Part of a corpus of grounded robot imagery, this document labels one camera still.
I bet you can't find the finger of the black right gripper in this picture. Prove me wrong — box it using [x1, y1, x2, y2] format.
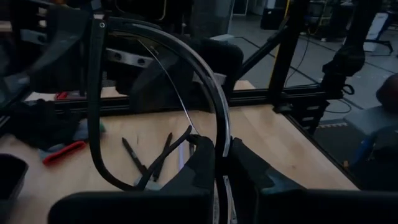
[129, 57, 200, 113]
[0, 12, 91, 108]

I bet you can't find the black aluminium table frame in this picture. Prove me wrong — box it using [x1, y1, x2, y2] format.
[0, 0, 363, 191]

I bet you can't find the black plastic pegboard bin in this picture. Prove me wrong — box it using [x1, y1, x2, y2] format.
[0, 153, 29, 215]

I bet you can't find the black fabric bundle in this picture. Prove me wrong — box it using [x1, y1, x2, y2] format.
[4, 98, 82, 151]

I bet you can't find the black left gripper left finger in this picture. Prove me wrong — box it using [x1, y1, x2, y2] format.
[48, 135, 216, 224]

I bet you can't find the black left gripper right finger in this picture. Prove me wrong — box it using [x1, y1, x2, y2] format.
[230, 138, 398, 224]

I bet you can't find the black ballpoint pen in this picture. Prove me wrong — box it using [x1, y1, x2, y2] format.
[121, 137, 149, 175]
[151, 132, 174, 183]

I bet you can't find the grey desk foot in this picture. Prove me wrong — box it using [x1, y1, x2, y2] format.
[343, 105, 398, 135]

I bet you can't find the green grey soft case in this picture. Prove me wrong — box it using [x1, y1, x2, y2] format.
[72, 119, 107, 141]

